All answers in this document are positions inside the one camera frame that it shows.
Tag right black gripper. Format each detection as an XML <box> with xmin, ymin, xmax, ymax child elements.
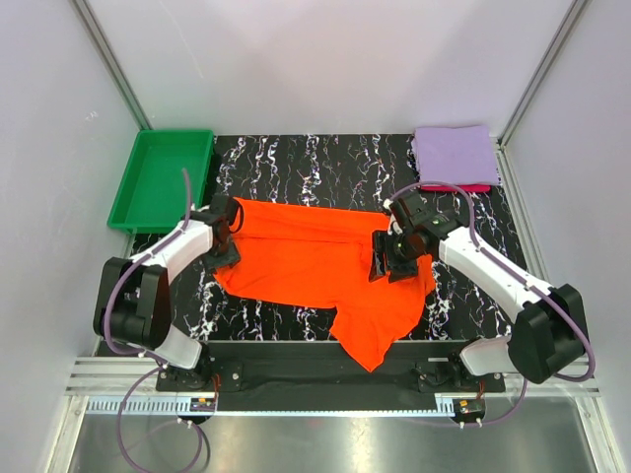
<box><xmin>368</xmin><ymin>230</ymin><xmax>426</xmax><ymax>284</ymax></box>

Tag orange t shirt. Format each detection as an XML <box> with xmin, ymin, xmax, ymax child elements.
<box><xmin>216</xmin><ymin>199</ymin><xmax>436</xmax><ymax>372</ymax></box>

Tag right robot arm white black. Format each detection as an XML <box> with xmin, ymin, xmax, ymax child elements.
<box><xmin>369</xmin><ymin>190</ymin><xmax>596</xmax><ymax>391</ymax></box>

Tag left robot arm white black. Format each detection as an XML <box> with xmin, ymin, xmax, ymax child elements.
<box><xmin>93</xmin><ymin>195</ymin><xmax>245</xmax><ymax>390</ymax></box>

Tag green plastic bin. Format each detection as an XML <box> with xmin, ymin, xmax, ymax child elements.
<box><xmin>107</xmin><ymin>129</ymin><xmax>214</xmax><ymax>235</ymax></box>

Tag folded pink t shirt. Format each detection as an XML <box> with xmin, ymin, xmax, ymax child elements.
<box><xmin>421</xmin><ymin>184</ymin><xmax>493</xmax><ymax>193</ymax></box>

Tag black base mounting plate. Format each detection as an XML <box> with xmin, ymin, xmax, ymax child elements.
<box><xmin>157</xmin><ymin>341</ymin><xmax>506</xmax><ymax>416</ymax></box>

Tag folded purple t shirt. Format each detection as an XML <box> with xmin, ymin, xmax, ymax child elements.
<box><xmin>412</xmin><ymin>125</ymin><xmax>500</xmax><ymax>192</ymax></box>

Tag left small circuit board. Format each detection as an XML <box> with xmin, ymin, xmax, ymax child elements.
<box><xmin>189</xmin><ymin>397</ymin><xmax>217</xmax><ymax>412</ymax></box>

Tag small circuit board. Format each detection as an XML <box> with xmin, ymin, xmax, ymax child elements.
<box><xmin>455</xmin><ymin>398</ymin><xmax>486</xmax><ymax>417</ymax></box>
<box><xmin>189</xmin><ymin>397</ymin><xmax>217</xmax><ymax>412</ymax></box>

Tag right small circuit board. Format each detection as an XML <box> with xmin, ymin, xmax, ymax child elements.
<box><xmin>455</xmin><ymin>398</ymin><xmax>486</xmax><ymax>417</ymax></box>

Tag aluminium frame rail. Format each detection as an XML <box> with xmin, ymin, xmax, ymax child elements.
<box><xmin>63</xmin><ymin>357</ymin><xmax>600</xmax><ymax>420</ymax></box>

